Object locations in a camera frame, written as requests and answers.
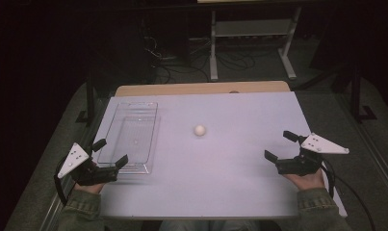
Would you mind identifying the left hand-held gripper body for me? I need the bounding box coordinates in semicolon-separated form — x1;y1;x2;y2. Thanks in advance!
57;142;120;188

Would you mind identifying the white metal stand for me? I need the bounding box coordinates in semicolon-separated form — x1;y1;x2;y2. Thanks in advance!
208;5;303;82

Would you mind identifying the black metal stand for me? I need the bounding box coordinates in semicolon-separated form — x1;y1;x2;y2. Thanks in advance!
349;62;378;124
75;72;97;127

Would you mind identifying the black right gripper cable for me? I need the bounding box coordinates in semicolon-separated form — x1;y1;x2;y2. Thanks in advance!
319;159;376;231

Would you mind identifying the person's left hand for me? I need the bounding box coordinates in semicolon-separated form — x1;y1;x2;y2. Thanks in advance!
73;180;107;195

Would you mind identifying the clear plastic tray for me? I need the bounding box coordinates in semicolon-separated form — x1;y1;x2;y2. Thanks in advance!
96;101;162;176

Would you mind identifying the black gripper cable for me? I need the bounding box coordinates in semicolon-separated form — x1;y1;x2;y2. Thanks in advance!
53;156;69;207
319;159;376;231

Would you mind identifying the tangle of floor cables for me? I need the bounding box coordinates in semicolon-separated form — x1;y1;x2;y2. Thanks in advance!
142;34;257;85

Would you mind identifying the person's right hand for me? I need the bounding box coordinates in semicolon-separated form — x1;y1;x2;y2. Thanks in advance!
282;168;326;193

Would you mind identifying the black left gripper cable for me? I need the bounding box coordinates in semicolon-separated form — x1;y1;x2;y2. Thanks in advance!
53;156;69;207

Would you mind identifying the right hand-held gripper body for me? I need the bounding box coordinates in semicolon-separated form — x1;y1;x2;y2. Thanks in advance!
275;132;350;177

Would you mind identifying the wooden table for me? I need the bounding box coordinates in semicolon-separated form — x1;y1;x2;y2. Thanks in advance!
114;80;292;98

